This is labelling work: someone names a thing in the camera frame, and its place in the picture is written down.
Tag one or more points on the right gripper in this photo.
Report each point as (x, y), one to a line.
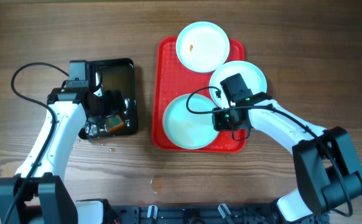
(219, 125)

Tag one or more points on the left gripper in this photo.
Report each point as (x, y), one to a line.
(114, 106)

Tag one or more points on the green orange sponge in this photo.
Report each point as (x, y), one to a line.
(114, 123)

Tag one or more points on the white plate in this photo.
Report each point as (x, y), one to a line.
(251, 74)
(202, 47)
(188, 130)

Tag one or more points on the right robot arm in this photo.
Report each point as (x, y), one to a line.
(327, 167)

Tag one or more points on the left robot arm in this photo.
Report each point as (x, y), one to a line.
(36, 193)

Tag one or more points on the black water tray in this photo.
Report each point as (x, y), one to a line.
(118, 74)

